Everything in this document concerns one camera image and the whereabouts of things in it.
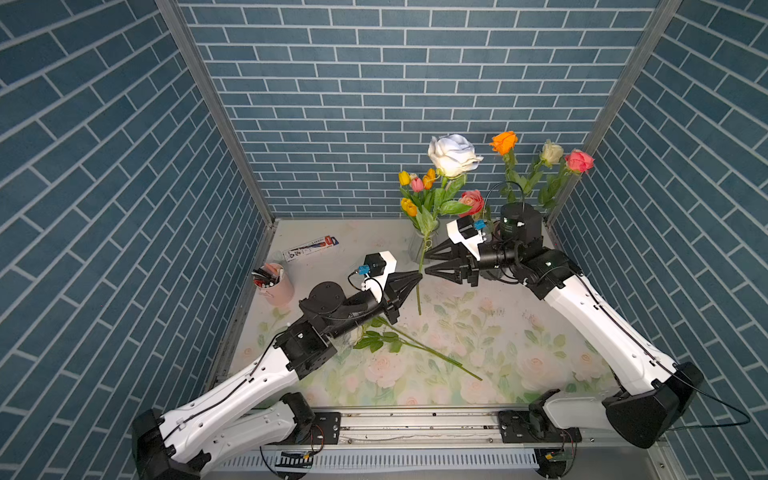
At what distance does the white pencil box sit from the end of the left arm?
0.63m

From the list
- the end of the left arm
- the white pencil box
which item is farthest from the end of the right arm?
the white pencil box

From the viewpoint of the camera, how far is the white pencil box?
43.4 inches

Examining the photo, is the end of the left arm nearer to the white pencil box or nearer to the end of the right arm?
the end of the right arm
